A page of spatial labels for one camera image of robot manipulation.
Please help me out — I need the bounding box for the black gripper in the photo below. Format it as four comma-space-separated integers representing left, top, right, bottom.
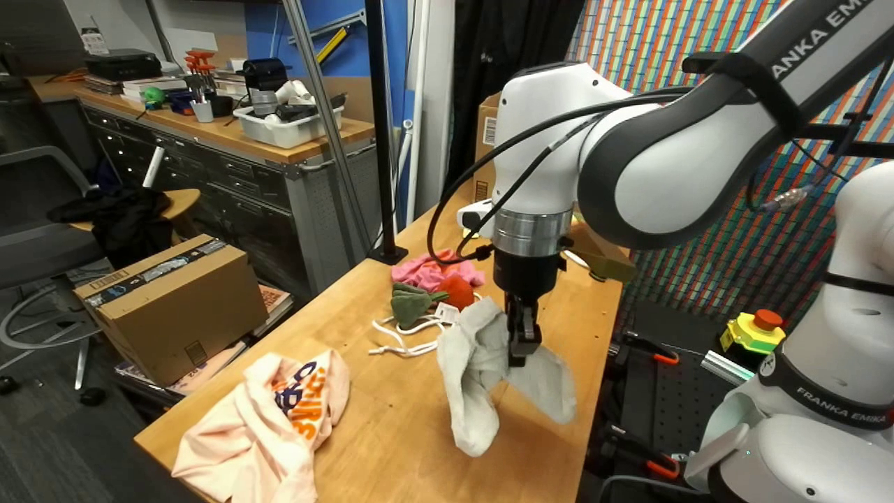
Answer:
489, 247, 571, 370

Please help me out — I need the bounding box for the light grey cloth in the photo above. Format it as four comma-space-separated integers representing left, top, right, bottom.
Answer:
434, 297, 581, 458

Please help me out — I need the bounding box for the peach shirt with orange print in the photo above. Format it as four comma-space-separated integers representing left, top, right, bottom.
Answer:
171, 346, 356, 503

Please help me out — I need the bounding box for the orange-red cloth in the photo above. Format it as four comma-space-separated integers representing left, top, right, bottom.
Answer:
438, 275, 480, 313

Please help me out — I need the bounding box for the dark green cloth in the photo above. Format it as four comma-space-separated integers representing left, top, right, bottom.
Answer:
389, 283, 448, 331

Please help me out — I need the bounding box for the pink cloth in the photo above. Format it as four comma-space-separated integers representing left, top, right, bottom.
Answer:
389, 248, 486, 295

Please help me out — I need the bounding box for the yellow red emergency stop button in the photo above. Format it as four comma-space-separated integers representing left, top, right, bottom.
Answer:
718, 304, 790, 362

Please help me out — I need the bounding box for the black upright pole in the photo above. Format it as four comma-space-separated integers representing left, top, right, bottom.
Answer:
363, 0, 410, 267

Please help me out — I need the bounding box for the silver slanted pole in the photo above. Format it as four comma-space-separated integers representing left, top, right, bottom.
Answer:
279, 0, 371, 268

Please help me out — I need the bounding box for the white plastic bin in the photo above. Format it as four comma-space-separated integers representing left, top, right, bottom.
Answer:
232, 99, 346, 151

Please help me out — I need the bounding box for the wooden top workbench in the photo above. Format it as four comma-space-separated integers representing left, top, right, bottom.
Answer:
25, 70, 382, 303

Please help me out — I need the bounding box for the cardboard box with black strip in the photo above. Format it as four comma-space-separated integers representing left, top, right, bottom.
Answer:
74, 233, 271, 388

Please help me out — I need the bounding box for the yellow level tool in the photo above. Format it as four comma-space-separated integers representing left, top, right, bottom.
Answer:
313, 25, 352, 67

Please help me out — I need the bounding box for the round wooden stool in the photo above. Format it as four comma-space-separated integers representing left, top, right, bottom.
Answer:
159, 187, 204, 223

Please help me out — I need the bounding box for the black container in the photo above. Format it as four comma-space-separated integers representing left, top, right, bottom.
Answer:
240, 57, 290, 95

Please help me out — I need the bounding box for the black bag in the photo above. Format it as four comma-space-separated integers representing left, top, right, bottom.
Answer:
47, 186, 177, 275

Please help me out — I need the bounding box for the orange toy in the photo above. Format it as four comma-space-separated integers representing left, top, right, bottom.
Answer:
183, 49, 218, 79

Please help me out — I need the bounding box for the green object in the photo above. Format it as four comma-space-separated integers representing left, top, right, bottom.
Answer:
138, 85, 173, 112

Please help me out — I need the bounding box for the black flat device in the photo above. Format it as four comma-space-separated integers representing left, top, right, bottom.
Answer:
83, 50, 165, 85

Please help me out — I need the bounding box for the grey office chair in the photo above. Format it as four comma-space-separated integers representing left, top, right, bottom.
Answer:
0, 144, 107, 292

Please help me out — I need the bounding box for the thin white cord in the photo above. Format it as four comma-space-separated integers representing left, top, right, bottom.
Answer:
366, 303, 465, 362

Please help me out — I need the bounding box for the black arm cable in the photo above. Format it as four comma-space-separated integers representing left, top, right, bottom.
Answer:
424, 86, 695, 275

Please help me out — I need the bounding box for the black bar camera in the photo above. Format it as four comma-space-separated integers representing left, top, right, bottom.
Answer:
683, 50, 748, 79

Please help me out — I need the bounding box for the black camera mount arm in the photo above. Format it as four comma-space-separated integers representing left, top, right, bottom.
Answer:
800, 110, 894, 163

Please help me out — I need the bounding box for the clear hose loop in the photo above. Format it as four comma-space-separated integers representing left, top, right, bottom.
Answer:
0, 283, 100, 374

